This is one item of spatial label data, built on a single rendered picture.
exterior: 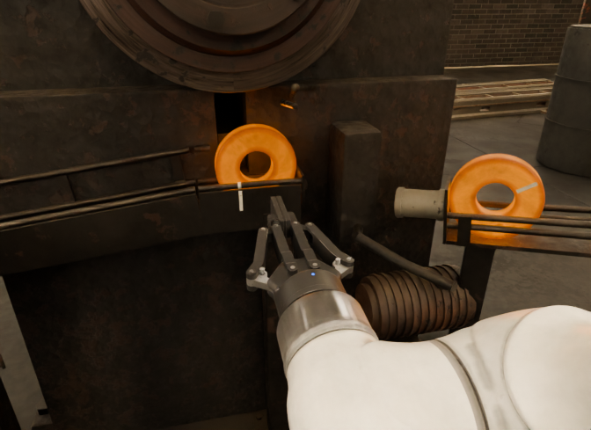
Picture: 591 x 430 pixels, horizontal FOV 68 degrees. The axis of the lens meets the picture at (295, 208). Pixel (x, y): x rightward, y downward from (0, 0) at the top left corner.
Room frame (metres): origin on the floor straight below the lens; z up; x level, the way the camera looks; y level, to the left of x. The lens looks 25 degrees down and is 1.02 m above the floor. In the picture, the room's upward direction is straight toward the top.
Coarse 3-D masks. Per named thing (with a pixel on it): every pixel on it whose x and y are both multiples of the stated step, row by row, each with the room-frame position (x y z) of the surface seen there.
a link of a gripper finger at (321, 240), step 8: (312, 224) 0.51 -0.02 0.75; (312, 232) 0.49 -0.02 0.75; (320, 232) 0.49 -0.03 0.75; (312, 240) 0.49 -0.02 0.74; (320, 240) 0.47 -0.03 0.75; (328, 240) 0.47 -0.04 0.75; (312, 248) 0.49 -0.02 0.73; (320, 248) 0.47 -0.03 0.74; (328, 248) 0.46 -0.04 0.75; (336, 248) 0.46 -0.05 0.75; (320, 256) 0.47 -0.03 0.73; (328, 256) 0.45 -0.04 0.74; (336, 256) 0.44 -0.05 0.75; (344, 256) 0.44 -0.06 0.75; (328, 264) 0.45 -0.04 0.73; (344, 264) 0.43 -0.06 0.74; (352, 264) 0.43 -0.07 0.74
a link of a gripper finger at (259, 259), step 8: (264, 232) 0.49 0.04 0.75; (264, 240) 0.47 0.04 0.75; (256, 248) 0.45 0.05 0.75; (264, 248) 0.45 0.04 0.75; (256, 256) 0.44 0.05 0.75; (264, 256) 0.44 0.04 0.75; (256, 264) 0.42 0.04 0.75; (264, 264) 0.44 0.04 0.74; (248, 272) 0.41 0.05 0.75; (256, 272) 0.41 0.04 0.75; (248, 288) 0.41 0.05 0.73; (256, 288) 0.41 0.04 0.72
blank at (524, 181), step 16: (480, 160) 0.71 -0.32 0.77; (496, 160) 0.70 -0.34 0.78; (512, 160) 0.69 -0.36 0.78; (464, 176) 0.72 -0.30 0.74; (480, 176) 0.71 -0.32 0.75; (496, 176) 0.70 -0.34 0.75; (512, 176) 0.69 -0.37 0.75; (528, 176) 0.68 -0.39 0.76; (464, 192) 0.71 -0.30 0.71; (528, 192) 0.68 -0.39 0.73; (464, 208) 0.71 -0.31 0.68; (480, 208) 0.71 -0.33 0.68; (512, 208) 0.69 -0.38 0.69; (528, 208) 0.68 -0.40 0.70; (496, 224) 0.69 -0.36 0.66; (512, 224) 0.68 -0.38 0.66; (528, 224) 0.67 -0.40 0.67
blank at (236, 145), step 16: (240, 128) 0.78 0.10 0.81; (256, 128) 0.77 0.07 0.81; (272, 128) 0.79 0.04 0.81; (224, 144) 0.76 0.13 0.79; (240, 144) 0.77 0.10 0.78; (256, 144) 0.77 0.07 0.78; (272, 144) 0.78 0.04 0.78; (288, 144) 0.79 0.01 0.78; (224, 160) 0.76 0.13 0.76; (240, 160) 0.77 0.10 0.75; (272, 160) 0.78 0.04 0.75; (288, 160) 0.79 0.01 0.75; (224, 176) 0.76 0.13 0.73; (240, 176) 0.77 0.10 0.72; (272, 176) 0.78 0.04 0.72; (288, 176) 0.79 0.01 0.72
